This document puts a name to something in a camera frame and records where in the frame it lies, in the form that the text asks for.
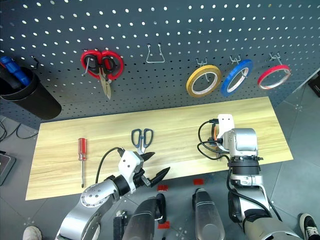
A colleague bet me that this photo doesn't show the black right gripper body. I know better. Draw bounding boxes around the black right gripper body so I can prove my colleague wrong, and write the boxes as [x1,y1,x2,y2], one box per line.
[208,135,221,148]

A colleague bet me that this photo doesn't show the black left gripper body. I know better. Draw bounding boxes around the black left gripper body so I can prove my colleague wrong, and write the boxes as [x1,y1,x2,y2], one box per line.
[131,159,152,193]

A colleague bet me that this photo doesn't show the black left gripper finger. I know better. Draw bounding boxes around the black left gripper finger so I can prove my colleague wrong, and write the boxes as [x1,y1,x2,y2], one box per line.
[149,166,171,188]
[139,151,155,163]

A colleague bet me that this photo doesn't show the orange tape roll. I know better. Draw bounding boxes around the orange tape roll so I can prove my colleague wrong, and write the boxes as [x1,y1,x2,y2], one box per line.
[209,124,226,161]

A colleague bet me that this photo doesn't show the blue tape roll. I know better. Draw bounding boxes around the blue tape roll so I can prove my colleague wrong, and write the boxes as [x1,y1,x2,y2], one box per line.
[220,59,254,98]

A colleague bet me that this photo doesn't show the yellow tape roll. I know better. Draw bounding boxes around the yellow tape roll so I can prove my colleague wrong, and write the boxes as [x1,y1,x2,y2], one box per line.
[186,64,223,98]

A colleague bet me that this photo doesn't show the red tape roll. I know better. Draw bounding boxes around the red tape roll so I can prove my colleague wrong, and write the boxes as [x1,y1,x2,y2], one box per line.
[257,64,292,91]

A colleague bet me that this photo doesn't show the dark grey perforated pegboard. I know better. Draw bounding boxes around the dark grey perforated pegboard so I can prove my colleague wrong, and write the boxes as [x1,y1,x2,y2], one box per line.
[0,0,320,131]

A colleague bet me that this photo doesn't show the silver double peg hook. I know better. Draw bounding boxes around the silver double peg hook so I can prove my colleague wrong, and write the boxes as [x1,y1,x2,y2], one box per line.
[229,55,248,78]
[196,57,211,83]
[269,52,288,73]

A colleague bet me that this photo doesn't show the silver scissors hook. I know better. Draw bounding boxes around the silver scissors hook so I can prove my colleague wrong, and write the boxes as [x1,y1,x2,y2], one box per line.
[81,55,91,77]

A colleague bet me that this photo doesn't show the black box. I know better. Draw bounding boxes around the black box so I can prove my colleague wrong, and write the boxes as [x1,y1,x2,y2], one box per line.
[307,69,320,98]

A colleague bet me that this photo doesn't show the black cylindrical tool cup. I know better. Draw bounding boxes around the black cylindrical tool cup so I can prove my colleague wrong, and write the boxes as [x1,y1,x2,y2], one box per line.
[0,66,63,121]

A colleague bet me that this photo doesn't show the black and white shoe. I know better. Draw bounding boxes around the black and white shoe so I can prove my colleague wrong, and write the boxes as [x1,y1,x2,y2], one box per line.
[299,212,320,240]

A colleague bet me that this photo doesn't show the dark flat device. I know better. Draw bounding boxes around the dark flat device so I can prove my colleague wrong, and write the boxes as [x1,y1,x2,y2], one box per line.
[0,151,16,186]

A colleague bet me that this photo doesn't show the grey handled scissors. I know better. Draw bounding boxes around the grey handled scissors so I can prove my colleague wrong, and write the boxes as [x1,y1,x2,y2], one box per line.
[131,128,154,156]

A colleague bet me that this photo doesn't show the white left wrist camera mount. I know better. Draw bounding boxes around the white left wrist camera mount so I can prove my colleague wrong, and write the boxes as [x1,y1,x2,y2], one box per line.
[117,150,145,193]

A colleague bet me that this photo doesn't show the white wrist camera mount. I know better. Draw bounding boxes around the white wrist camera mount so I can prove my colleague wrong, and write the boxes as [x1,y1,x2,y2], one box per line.
[117,150,145,193]
[216,113,236,141]

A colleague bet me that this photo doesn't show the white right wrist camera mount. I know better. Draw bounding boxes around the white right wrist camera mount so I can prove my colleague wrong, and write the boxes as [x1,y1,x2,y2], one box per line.
[216,113,236,141]

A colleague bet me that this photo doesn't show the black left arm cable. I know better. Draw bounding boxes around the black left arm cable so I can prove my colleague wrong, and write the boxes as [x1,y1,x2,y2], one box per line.
[95,147,125,185]

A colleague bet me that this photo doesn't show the red handled screwdriver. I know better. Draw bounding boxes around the red handled screwdriver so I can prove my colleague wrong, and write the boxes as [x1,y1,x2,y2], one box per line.
[77,137,88,188]

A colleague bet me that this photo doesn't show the red handled scissors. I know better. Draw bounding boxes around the red handled scissors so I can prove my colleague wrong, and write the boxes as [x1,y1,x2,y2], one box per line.
[79,49,125,101]

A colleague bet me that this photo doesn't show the silver wire loop holder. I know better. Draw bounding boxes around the silver wire loop holder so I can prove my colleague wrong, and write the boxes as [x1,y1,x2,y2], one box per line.
[145,43,166,64]

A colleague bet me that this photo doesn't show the black floor cable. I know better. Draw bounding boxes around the black floor cable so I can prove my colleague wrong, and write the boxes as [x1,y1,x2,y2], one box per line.
[0,116,38,141]

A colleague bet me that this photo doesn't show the blue handled tool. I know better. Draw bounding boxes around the blue handled tool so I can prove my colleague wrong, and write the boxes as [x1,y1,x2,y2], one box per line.
[0,56,31,87]

